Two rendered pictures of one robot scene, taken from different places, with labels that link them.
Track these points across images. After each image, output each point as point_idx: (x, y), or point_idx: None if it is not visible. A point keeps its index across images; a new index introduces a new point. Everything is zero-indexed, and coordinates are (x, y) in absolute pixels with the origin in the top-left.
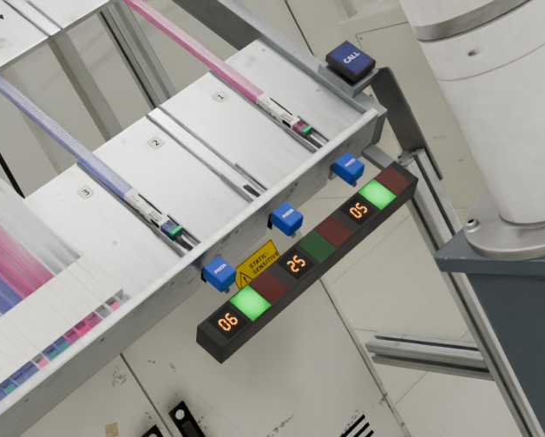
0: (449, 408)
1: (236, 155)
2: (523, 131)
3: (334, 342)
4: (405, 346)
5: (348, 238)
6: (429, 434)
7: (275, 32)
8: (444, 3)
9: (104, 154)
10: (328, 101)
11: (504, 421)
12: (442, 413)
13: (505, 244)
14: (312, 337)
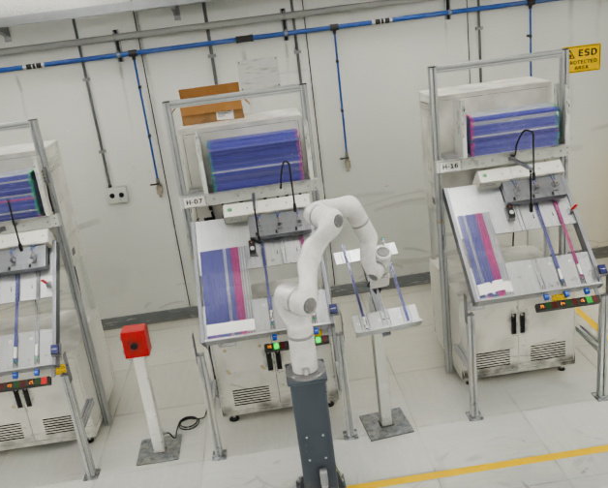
0: (368, 389)
1: None
2: (292, 357)
3: (326, 356)
4: (338, 369)
5: None
6: (356, 392)
7: (327, 290)
8: (288, 333)
9: (273, 298)
10: (325, 313)
11: (371, 402)
12: (365, 389)
13: (287, 371)
14: (320, 352)
